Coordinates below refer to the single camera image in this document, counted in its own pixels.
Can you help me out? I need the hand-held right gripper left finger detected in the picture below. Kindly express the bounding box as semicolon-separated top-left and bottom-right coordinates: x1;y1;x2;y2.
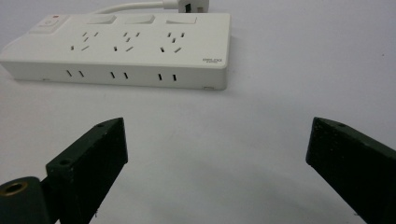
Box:
45;117;129;224

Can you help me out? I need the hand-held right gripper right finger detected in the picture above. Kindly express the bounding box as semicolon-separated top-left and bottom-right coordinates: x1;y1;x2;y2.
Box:
305;117;396;224

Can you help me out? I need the white power strip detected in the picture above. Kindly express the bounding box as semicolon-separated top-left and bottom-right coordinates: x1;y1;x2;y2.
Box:
0;12;232;91

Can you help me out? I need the white plug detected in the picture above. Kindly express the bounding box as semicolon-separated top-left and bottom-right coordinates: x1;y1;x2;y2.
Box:
162;0;210;14

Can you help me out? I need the white power cable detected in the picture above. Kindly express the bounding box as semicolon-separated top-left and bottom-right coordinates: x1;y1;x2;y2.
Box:
92;1;166;15

